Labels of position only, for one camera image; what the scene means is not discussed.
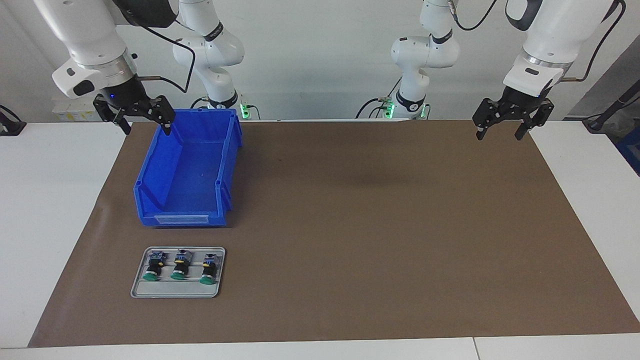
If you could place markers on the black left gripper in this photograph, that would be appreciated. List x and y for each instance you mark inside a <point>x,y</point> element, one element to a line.
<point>522,105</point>

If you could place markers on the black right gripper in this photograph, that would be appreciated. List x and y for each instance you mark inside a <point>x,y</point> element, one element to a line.
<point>125,97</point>

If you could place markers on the green push button switch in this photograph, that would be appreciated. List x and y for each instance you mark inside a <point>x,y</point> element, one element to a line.
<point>180,266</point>
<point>208,270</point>
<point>152,267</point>

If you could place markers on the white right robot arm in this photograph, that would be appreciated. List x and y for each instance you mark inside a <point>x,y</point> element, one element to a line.
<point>90,30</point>

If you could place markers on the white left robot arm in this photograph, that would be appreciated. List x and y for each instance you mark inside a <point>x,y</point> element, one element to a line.
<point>550,30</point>

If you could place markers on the white power strip box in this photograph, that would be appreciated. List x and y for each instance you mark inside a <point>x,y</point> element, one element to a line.
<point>62,112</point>

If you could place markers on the blue plastic storage bin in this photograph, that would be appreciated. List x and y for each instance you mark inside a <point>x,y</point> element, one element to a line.
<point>185,170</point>

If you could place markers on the black stand pole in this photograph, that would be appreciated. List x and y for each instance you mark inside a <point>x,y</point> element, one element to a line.
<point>612,107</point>

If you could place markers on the blue crate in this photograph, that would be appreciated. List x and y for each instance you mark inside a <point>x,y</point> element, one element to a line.
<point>631,150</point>

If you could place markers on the black clamp device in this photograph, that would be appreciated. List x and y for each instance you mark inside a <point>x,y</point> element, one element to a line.
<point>10,127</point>

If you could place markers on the grey metal tray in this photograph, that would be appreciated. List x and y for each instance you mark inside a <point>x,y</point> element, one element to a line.
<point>177,290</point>

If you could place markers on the brown paper table mat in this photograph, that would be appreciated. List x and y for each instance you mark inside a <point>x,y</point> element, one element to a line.
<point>350,250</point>

